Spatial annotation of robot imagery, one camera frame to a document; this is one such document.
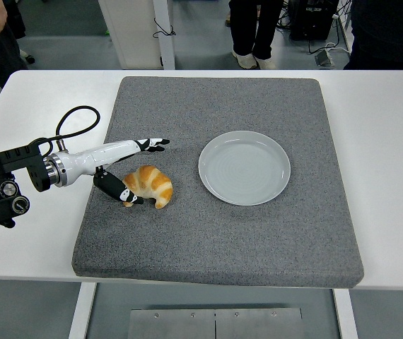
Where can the white table leg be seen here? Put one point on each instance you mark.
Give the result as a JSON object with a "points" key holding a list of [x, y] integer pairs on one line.
{"points": [[345, 314], [81, 310]]}

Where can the golden croissant bread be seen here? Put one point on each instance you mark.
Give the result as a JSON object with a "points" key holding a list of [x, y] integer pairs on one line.
{"points": [[152, 182]]}

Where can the office chair base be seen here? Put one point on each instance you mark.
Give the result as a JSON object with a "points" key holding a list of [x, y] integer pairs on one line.
{"points": [[28, 58]]}

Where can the grey felt mat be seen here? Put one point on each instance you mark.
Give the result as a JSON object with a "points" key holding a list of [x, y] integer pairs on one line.
{"points": [[222, 240]]}

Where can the black computer box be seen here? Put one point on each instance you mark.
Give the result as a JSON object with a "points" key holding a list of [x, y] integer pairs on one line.
{"points": [[311, 21]]}

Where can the white post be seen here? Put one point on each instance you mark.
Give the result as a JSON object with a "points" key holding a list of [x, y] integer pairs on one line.
{"points": [[166, 49]]}

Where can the person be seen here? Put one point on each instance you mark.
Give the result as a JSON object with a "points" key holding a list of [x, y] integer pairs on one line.
{"points": [[389, 35], [254, 28], [0, 53]]}

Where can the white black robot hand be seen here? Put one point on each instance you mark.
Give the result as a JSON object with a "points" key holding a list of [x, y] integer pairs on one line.
{"points": [[92, 159]]}

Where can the grey metal plate with screws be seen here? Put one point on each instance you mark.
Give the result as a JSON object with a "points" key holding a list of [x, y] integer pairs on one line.
{"points": [[215, 323]]}

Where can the grey round plate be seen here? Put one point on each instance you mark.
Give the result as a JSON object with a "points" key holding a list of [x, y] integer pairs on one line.
{"points": [[244, 169]]}

